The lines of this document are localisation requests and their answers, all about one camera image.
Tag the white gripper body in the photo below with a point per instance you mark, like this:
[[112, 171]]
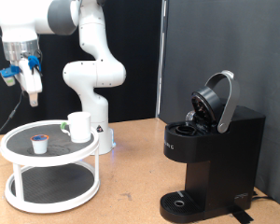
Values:
[[32, 82]]

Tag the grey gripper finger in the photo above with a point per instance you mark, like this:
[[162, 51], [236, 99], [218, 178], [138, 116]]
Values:
[[33, 100]]

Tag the white coffee pod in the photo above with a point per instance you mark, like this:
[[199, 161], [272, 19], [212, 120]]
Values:
[[39, 146]]

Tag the white mug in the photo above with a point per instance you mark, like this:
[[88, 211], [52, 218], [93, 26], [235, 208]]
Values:
[[81, 129]]

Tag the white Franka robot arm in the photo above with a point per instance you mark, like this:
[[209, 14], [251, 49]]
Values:
[[93, 74]]

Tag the black Keurig coffee machine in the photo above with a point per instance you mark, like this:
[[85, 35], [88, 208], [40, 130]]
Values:
[[227, 161]]

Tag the white two-tier turntable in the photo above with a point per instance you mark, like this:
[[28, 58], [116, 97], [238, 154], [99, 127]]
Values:
[[49, 141]]

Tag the silver vertical pole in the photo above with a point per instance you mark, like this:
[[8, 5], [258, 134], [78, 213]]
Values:
[[160, 62]]

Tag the black tape strip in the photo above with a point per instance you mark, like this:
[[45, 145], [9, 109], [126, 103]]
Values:
[[242, 216]]

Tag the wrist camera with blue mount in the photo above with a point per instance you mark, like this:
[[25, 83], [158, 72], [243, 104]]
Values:
[[10, 76]]

